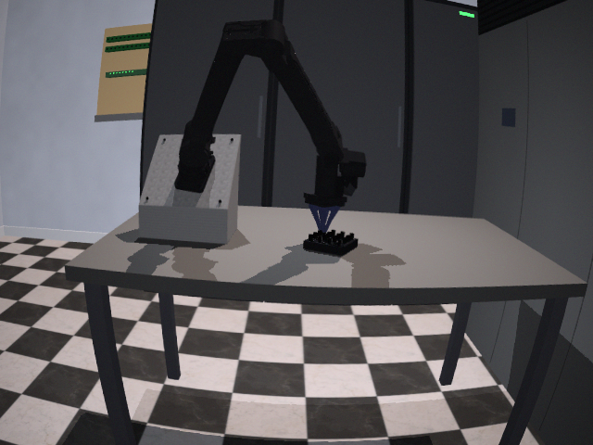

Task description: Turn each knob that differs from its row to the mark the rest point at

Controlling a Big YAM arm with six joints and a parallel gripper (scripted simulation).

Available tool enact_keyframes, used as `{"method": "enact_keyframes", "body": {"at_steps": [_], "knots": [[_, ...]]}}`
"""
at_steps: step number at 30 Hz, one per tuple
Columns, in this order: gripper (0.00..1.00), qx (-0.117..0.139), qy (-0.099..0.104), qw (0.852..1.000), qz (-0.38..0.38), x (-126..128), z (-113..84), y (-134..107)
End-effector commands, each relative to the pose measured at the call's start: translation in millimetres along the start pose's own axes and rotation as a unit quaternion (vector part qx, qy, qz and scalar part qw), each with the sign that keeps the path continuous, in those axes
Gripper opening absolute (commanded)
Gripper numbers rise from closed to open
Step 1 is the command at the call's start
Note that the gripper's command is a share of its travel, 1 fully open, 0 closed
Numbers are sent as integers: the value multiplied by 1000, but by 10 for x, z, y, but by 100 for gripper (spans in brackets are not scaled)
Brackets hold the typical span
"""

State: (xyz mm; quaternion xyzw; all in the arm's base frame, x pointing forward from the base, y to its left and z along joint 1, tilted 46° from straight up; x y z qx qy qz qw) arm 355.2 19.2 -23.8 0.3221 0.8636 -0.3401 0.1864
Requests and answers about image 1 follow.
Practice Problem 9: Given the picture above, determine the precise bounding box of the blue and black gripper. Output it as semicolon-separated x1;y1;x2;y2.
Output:
304;173;347;233

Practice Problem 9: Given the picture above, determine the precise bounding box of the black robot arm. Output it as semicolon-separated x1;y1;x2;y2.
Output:
174;19;366;197

